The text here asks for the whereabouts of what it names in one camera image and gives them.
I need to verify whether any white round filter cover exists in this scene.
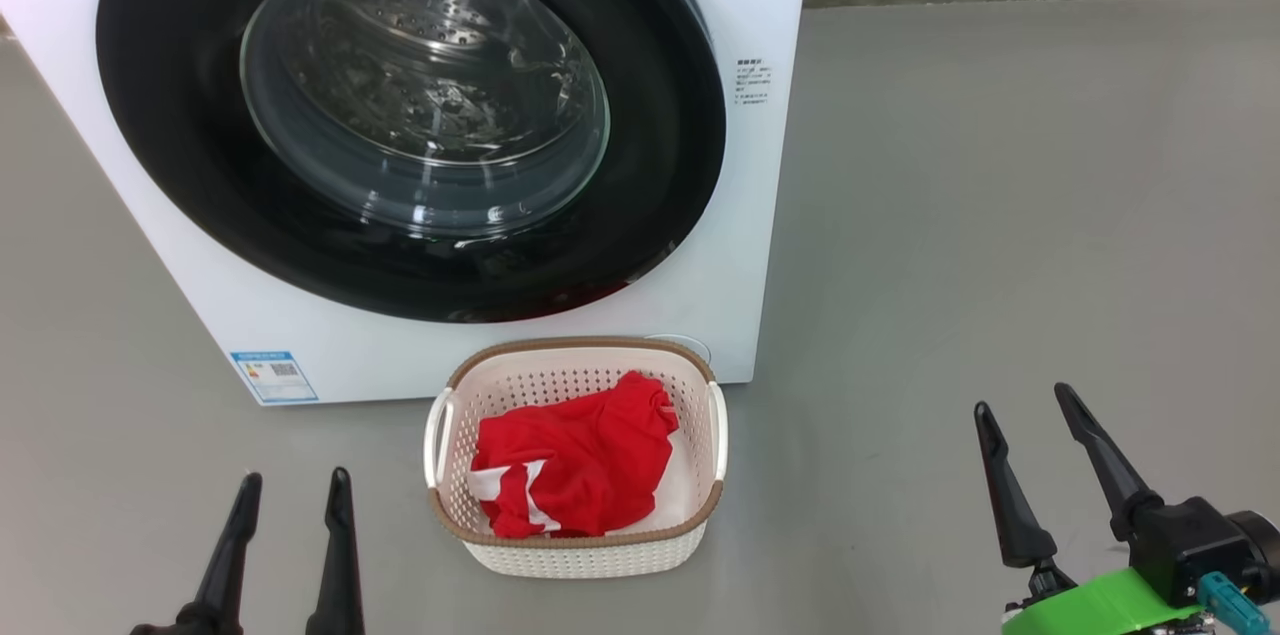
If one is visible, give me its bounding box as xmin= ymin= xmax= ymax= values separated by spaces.
xmin=645 ymin=333 xmax=713 ymax=366

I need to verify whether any red garment with white stripes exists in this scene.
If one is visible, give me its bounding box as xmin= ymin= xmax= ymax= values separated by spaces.
xmin=468 ymin=371 xmax=681 ymax=539

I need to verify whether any black round glass washer door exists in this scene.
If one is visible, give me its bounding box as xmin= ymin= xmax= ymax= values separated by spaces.
xmin=95 ymin=0 xmax=728 ymax=324

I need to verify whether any cream basket with brown rim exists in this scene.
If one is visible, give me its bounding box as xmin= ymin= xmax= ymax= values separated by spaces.
xmin=423 ymin=336 xmax=729 ymax=580

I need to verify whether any white front-load washing machine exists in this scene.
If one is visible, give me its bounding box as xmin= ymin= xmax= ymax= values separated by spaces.
xmin=0 ymin=0 xmax=816 ymax=406

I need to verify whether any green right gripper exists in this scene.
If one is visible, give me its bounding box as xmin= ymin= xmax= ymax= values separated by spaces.
xmin=974 ymin=382 xmax=1216 ymax=635

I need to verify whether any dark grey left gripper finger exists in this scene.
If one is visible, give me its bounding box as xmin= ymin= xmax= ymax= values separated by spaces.
xmin=305 ymin=467 xmax=366 ymax=635
xmin=180 ymin=472 xmax=264 ymax=635

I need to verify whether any blue energy label sticker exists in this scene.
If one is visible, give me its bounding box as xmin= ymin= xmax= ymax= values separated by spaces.
xmin=230 ymin=350 xmax=319 ymax=405

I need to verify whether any steel perforated washer drum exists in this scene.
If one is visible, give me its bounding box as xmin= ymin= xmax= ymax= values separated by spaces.
xmin=240 ymin=0 xmax=611 ymax=238

